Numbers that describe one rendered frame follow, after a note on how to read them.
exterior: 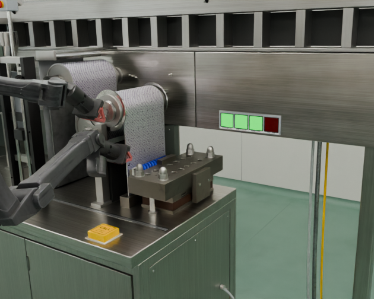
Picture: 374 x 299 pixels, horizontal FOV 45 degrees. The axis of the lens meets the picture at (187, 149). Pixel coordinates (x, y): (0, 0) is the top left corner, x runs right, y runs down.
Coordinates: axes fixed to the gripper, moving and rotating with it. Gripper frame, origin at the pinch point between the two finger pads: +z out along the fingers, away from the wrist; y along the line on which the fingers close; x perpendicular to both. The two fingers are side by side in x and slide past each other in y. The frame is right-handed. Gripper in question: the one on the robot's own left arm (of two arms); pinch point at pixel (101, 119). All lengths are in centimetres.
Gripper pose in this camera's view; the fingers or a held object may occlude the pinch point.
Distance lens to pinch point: 158.8
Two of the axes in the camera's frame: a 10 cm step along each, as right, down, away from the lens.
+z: 3.9, 4.3, 8.2
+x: 3.2, -8.9, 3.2
